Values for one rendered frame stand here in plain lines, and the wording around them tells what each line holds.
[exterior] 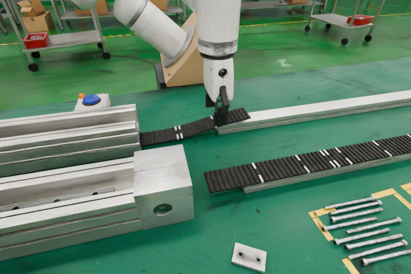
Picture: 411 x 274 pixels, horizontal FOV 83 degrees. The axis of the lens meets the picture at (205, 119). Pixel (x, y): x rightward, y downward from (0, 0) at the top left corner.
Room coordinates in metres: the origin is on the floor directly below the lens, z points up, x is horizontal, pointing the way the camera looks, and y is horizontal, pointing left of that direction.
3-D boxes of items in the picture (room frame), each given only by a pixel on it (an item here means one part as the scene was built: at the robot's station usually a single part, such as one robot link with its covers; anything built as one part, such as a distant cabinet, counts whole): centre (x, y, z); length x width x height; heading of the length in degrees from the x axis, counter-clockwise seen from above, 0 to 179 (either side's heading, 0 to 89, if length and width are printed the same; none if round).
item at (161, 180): (0.29, 0.08, 0.83); 0.12 x 0.09 x 0.10; 14
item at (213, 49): (0.49, -0.03, 1.01); 0.09 x 0.08 x 0.03; 13
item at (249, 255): (0.17, -0.07, 0.78); 0.05 x 0.03 x 0.01; 73
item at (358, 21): (4.09, -2.26, 0.50); 1.03 x 0.55 x 1.01; 21
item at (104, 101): (0.54, 0.31, 0.81); 0.10 x 0.08 x 0.06; 14
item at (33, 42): (3.04, 1.86, 0.50); 1.03 x 0.55 x 1.01; 118
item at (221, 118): (0.44, -0.04, 0.86); 0.03 x 0.03 x 0.07; 13
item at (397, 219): (0.22, -0.29, 0.78); 0.11 x 0.01 x 0.01; 102
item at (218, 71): (0.49, -0.03, 0.95); 0.10 x 0.07 x 0.11; 13
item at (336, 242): (0.20, -0.26, 0.78); 0.11 x 0.01 x 0.01; 102
